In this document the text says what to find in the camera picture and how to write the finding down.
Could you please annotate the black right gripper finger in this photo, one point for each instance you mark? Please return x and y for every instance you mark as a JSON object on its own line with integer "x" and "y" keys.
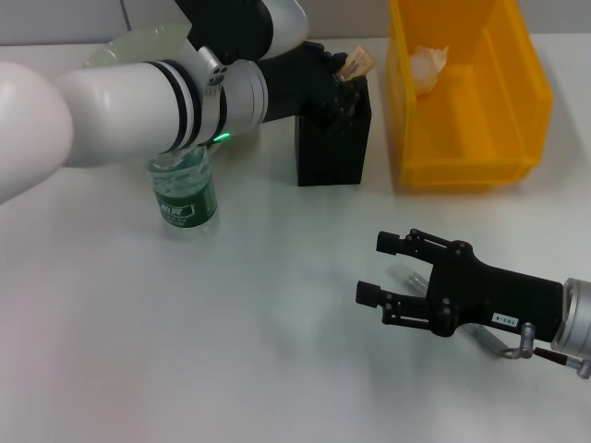
{"x": 390, "y": 242}
{"x": 368, "y": 293}

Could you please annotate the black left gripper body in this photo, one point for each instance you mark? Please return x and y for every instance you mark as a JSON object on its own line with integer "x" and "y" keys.
{"x": 291, "y": 83}

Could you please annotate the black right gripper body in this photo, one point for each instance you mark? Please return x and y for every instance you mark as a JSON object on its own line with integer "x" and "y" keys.
{"x": 489, "y": 295}

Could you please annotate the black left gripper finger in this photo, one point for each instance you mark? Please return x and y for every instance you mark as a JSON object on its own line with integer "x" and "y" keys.
{"x": 344, "y": 104}
{"x": 339, "y": 67}

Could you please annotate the small tan eraser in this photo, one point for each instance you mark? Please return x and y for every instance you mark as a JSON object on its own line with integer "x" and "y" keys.
{"x": 358, "y": 62}

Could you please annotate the clear pen with grey end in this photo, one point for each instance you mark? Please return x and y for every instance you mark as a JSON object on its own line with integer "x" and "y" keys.
{"x": 487, "y": 339}

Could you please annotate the white paper ball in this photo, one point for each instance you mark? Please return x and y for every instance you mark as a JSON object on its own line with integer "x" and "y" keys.
{"x": 425, "y": 69}

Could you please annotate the clear water bottle green label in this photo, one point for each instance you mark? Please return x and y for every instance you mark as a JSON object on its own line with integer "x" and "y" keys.
{"x": 184, "y": 203}

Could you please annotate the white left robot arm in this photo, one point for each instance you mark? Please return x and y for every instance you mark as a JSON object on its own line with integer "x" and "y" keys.
{"x": 115, "y": 106}

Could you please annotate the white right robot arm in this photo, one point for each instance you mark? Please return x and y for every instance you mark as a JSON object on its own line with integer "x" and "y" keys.
{"x": 577, "y": 318}

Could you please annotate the black mesh pen holder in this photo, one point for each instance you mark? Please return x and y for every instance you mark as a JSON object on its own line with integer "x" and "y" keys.
{"x": 332, "y": 157}

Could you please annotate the pale green glass fruit plate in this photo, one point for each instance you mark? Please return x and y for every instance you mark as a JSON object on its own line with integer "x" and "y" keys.
{"x": 138, "y": 44}

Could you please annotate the yellow plastic storage bin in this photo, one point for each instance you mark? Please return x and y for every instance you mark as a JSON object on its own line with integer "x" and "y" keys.
{"x": 461, "y": 138}

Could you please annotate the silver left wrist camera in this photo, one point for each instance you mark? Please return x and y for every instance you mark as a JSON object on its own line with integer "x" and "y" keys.
{"x": 240, "y": 27}

